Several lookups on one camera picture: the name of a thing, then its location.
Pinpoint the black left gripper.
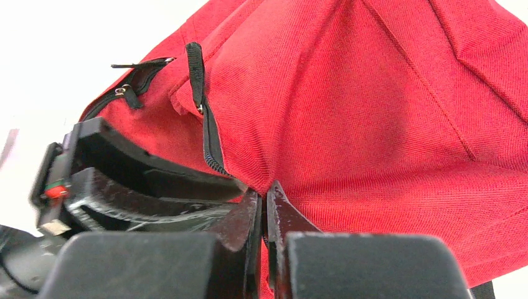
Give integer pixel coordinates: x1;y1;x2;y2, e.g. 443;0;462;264
1;117;243;298

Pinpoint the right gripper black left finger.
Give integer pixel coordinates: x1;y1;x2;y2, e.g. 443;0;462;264
38;191;262;298

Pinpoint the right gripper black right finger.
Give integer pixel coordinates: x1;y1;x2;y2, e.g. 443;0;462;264
266;182;472;298

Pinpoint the red student backpack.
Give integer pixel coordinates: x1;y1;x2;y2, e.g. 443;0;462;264
82;1;527;287

